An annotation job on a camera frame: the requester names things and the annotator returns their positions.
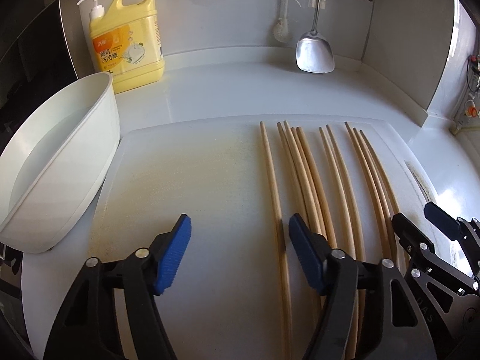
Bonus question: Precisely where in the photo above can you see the wooden chopstick eight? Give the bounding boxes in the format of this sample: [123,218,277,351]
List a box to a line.
[360,130,409,275]

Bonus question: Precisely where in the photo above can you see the wooden chopstick four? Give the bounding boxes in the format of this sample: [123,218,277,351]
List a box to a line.
[319,127,359,359]

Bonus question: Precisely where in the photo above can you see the wooden chopstick one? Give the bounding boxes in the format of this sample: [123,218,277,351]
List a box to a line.
[282,120,327,308]

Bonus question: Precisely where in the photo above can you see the wooden chopstick five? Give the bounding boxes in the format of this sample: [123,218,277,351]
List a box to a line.
[326,125,365,359]

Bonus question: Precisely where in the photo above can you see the wooden chopstick two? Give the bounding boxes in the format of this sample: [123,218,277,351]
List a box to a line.
[290,127,326,236]

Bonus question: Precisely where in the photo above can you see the wooden chopstick three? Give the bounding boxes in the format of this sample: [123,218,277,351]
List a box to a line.
[296,127,338,249]

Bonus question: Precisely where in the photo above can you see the wooden chopstick seven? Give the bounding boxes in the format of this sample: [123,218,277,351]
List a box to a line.
[353,127,398,262]

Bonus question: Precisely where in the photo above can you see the wooden chopstick six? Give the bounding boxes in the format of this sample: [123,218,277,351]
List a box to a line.
[345,122,390,258]

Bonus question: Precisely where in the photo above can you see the white cutting board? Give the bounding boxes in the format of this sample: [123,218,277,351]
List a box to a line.
[86,115,451,359]

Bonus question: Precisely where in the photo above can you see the red emergency stop button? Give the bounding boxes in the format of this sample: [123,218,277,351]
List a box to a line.
[465,106,479,118]

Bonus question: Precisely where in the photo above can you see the white round basin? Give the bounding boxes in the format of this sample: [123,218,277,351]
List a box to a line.
[1,72,120,254]

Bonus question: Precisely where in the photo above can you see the steel spatula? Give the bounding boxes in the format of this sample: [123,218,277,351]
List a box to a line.
[295,0,335,74]

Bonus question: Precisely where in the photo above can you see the yellow dish soap bottle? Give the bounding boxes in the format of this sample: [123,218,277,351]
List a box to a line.
[76,0,165,94]

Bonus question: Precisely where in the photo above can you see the white long-handled brush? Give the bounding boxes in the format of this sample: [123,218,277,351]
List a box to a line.
[272,0,290,44]

